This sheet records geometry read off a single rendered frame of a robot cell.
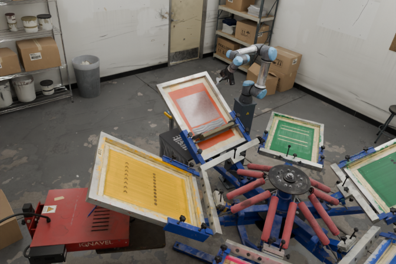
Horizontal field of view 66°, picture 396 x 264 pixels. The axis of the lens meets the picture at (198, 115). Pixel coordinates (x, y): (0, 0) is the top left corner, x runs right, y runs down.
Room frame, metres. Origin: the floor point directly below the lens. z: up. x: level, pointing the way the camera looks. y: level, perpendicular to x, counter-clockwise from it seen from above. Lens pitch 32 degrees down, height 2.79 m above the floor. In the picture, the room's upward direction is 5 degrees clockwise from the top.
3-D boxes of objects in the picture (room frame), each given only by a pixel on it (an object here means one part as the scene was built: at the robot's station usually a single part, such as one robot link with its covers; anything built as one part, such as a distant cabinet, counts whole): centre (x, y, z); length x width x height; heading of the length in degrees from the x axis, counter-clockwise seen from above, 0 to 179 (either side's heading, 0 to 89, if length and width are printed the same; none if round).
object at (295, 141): (2.47, -0.97, 1.05); 1.08 x 0.61 x 0.23; 162
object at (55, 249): (1.06, 0.84, 1.06); 0.24 x 0.12 x 0.09; 102
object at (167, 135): (2.45, 0.05, 0.95); 0.48 x 0.44 x 0.01; 42
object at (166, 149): (2.31, 0.20, 0.74); 0.46 x 0.04 x 0.42; 42
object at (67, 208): (1.33, 0.70, 1.06); 0.61 x 0.46 x 0.12; 102
